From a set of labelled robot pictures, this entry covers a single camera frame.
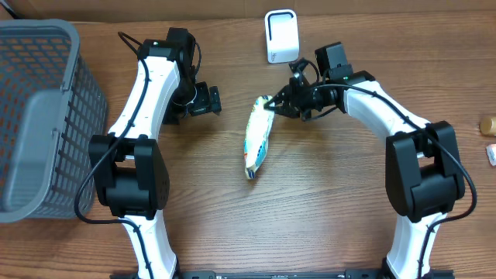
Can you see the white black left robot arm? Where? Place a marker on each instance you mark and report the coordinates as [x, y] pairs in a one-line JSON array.
[[127, 167]]

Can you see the white tube with gold cap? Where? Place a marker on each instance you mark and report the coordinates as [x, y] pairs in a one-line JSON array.
[[487, 126]]

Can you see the grey mesh basket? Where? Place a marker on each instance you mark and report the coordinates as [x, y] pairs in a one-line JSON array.
[[51, 105]]

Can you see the small orange white box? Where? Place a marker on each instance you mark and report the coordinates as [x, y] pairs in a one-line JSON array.
[[491, 154]]

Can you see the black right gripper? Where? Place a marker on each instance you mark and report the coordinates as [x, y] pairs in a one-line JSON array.
[[286, 93]]

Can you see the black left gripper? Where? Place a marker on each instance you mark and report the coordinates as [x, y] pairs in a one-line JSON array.
[[209, 100]]

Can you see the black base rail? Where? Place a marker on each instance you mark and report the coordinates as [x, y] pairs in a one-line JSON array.
[[347, 274]]

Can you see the yellow snack bag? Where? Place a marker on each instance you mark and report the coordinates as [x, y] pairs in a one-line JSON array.
[[255, 144]]

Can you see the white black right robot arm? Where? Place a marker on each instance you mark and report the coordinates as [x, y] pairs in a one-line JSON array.
[[423, 179]]

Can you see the white barcode scanner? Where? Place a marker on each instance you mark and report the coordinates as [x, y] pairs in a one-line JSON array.
[[282, 39]]

